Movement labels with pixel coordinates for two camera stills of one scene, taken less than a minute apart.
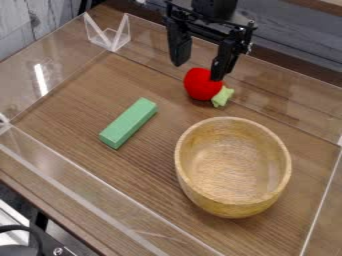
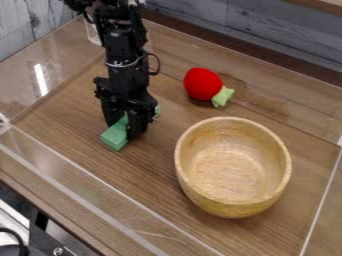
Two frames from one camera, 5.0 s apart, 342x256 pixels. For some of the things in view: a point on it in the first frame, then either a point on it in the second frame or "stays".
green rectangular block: (129, 122) stays
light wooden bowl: (233, 163) stays
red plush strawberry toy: (203, 88) stays
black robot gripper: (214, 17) → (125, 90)
